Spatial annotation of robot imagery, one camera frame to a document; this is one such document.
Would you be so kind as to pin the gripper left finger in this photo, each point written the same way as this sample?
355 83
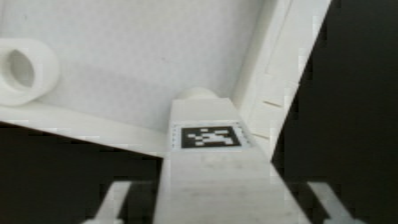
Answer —
106 214

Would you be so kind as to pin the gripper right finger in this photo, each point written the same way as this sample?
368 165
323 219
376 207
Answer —
339 216

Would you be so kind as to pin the white leg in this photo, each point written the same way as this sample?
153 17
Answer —
220 187

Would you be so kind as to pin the white desk tabletop tray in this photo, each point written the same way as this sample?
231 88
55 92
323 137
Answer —
145 47

